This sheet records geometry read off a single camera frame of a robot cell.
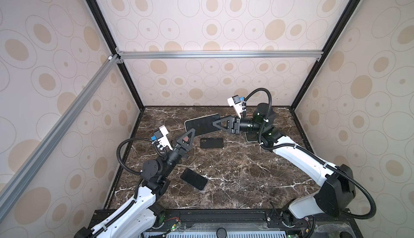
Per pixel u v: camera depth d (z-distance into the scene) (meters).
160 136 0.56
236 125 0.58
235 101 0.60
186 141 0.59
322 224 0.73
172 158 0.58
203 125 0.61
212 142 1.00
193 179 0.84
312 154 1.03
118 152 0.48
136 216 0.49
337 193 0.42
